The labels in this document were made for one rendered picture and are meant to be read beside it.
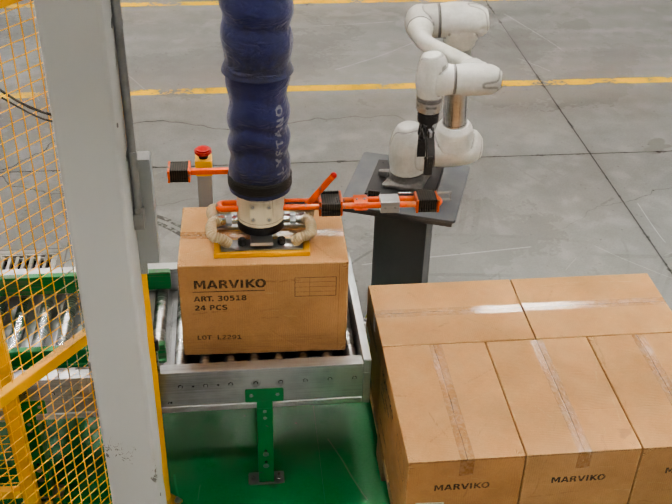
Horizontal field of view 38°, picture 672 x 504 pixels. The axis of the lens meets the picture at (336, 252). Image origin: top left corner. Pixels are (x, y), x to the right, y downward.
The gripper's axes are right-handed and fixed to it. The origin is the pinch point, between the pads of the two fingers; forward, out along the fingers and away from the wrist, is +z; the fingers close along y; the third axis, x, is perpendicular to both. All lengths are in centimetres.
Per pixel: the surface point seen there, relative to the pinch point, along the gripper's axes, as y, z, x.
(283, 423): 2, 122, -52
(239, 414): -5, 122, -70
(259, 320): 21, 51, -61
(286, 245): 13, 24, -50
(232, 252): 16, 25, -70
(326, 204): 7.5, 11.5, -35.7
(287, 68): 8, -40, -49
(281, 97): 8, -31, -51
